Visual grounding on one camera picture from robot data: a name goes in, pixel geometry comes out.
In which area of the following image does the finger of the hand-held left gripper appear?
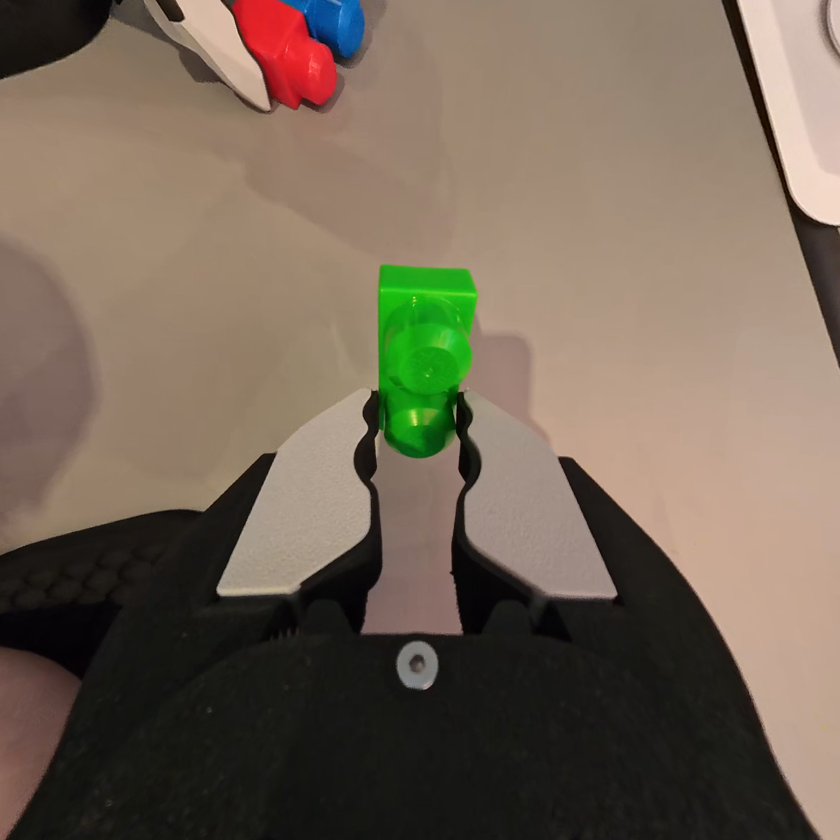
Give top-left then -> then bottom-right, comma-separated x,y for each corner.
140,0 -> 274,113

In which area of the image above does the grey desk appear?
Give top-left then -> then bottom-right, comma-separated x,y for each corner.
0,0 -> 840,840

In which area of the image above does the red one-stud block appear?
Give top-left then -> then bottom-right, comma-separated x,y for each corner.
232,0 -> 340,110

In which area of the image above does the white document stand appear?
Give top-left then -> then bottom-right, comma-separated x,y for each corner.
734,0 -> 840,228

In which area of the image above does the blue one-stud block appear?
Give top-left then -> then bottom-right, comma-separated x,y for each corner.
298,0 -> 366,59

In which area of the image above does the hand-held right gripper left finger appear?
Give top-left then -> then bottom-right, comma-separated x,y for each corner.
216,386 -> 383,634

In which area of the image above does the green two-stud block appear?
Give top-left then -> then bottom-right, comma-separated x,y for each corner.
378,263 -> 476,459

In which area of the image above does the black textured pad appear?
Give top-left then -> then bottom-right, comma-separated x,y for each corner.
0,508 -> 212,678

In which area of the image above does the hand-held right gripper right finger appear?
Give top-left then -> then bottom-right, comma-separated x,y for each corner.
453,388 -> 618,632

